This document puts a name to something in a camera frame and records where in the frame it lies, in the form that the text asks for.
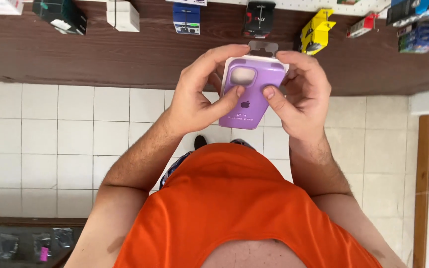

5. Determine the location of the person's right hand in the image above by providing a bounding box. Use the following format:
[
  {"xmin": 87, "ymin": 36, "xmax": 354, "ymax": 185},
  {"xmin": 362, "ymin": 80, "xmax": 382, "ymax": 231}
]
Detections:
[{"xmin": 262, "ymin": 50, "xmax": 333, "ymax": 140}]

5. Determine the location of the person's left hand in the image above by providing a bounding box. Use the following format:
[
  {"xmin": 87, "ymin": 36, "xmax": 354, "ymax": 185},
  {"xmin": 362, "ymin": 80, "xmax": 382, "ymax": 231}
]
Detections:
[{"xmin": 165, "ymin": 44, "xmax": 251, "ymax": 138}]

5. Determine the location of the purple phone case package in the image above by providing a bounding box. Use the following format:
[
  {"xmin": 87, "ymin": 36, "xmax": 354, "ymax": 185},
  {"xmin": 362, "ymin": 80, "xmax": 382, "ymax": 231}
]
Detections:
[{"xmin": 218, "ymin": 40, "xmax": 290, "ymax": 131}]

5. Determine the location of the yellow accessory box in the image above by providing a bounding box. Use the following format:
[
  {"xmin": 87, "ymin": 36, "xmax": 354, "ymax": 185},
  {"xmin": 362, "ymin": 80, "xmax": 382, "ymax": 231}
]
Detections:
[{"xmin": 299, "ymin": 8, "xmax": 337, "ymax": 56}]

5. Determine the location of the blue accessory box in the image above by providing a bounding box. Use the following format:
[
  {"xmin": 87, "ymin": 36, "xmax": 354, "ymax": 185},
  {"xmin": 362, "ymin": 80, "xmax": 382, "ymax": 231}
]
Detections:
[{"xmin": 172, "ymin": 3, "xmax": 201, "ymax": 35}]

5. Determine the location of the red and white box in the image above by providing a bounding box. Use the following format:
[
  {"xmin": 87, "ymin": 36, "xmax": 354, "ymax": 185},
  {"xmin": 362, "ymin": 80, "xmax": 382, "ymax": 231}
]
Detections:
[{"xmin": 346, "ymin": 13, "xmax": 380, "ymax": 39}]

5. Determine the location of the black accessory box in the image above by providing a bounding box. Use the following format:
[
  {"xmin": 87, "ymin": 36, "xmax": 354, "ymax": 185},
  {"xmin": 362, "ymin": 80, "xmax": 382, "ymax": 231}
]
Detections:
[{"xmin": 242, "ymin": 0, "xmax": 277, "ymax": 39}]

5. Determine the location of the white pegboard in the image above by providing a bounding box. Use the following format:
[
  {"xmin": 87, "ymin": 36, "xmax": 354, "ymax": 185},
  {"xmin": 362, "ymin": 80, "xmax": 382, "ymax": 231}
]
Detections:
[{"xmin": 207, "ymin": 0, "xmax": 392, "ymax": 17}]

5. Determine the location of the white labelled box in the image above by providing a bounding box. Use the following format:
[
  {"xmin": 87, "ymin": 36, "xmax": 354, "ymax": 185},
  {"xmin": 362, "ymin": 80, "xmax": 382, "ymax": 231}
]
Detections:
[{"xmin": 165, "ymin": 0, "xmax": 208, "ymax": 6}]

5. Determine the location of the orange sleeveless shirt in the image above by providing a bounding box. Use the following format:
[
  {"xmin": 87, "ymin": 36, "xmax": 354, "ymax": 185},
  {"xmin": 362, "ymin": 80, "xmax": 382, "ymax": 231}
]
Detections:
[{"xmin": 113, "ymin": 143, "xmax": 383, "ymax": 268}]

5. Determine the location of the white charger box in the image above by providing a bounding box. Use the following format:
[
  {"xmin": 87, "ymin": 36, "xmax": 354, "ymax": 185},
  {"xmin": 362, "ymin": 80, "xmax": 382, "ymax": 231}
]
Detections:
[{"xmin": 106, "ymin": 0, "xmax": 141, "ymax": 33}]

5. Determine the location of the stack of blue green packets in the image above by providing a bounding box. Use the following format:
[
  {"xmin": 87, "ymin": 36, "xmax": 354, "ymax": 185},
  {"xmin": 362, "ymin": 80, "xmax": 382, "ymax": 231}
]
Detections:
[{"xmin": 397, "ymin": 20, "xmax": 429, "ymax": 54}]

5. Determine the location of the blue and black box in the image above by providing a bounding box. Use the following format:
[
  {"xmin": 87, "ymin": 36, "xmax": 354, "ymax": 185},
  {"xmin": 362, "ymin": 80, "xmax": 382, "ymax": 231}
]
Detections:
[{"xmin": 386, "ymin": 0, "xmax": 429, "ymax": 27}]

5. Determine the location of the dark green box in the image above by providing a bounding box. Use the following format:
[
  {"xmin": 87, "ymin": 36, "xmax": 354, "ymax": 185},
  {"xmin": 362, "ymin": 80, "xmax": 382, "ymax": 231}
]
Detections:
[{"xmin": 32, "ymin": 0, "xmax": 88, "ymax": 35}]

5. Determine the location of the glass display case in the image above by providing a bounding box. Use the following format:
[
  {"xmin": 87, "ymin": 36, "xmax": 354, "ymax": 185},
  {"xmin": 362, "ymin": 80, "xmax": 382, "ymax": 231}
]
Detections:
[{"xmin": 0, "ymin": 217, "xmax": 88, "ymax": 268}]

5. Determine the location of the wooden door frame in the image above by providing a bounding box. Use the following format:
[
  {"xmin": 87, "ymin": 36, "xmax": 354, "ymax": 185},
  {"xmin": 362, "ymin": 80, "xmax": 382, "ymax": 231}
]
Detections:
[{"xmin": 412, "ymin": 114, "xmax": 429, "ymax": 268}]

